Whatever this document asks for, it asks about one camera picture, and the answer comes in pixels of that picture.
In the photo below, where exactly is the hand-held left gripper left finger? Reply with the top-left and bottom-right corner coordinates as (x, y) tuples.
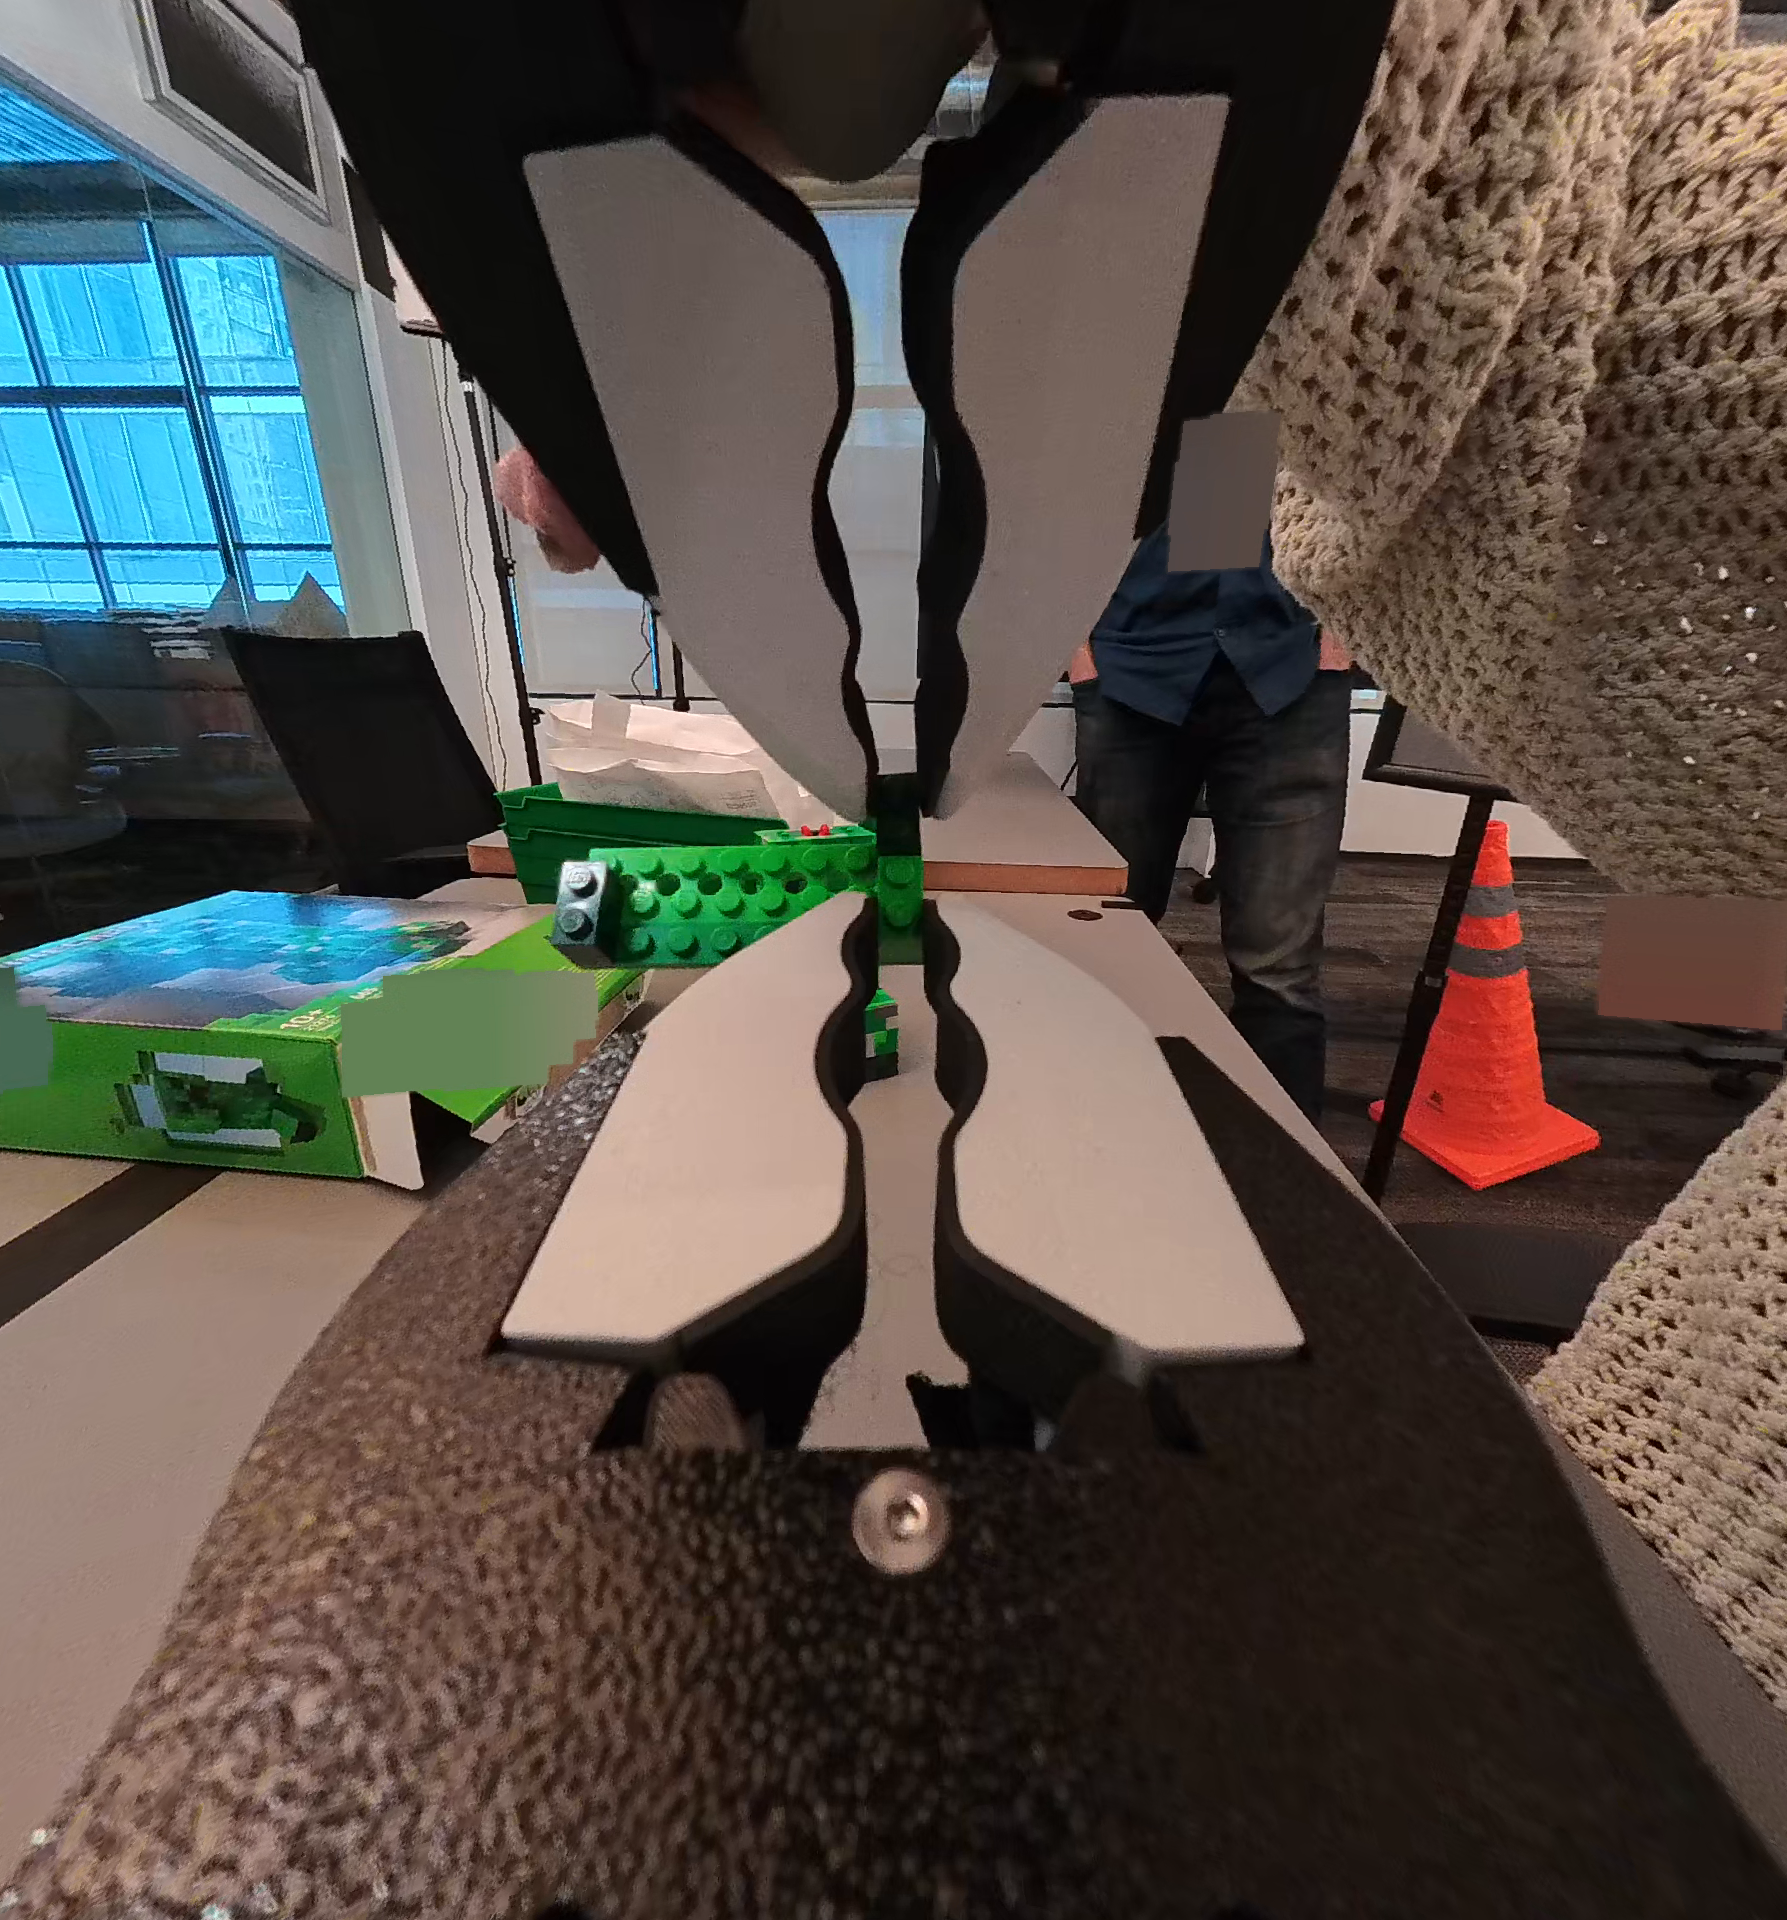
(498, 893), (877, 1413)

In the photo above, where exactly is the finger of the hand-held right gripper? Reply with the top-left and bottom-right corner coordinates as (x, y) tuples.
(900, 94), (1231, 821)
(521, 129), (881, 821)

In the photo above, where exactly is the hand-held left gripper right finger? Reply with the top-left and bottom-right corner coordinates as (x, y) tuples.
(924, 897), (1305, 1389)

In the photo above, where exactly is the green lego plate assembly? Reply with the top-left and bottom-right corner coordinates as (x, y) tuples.
(552, 821), (930, 969)

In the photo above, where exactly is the person's right forearm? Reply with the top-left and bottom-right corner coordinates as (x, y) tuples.
(1227, 0), (1787, 899)

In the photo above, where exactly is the green lego set box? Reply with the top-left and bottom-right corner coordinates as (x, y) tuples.
(0, 889), (652, 1194)

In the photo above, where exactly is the person's right hand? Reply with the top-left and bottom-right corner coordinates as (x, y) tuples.
(492, 440), (605, 577)

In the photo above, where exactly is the white crumpled paper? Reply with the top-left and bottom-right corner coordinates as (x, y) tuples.
(541, 688), (778, 820)

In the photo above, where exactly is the green plastic bin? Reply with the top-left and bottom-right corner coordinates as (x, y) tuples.
(495, 781), (877, 872)

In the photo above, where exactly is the orange traffic cone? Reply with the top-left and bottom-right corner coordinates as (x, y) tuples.
(1366, 820), (1603, 1192)

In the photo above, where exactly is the black office chair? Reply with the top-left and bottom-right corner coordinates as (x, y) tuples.
(219, 630), (502, 899)

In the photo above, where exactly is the person's cream knit sweater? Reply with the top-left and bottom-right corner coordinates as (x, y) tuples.
(1527, 982), (1787, 1792)

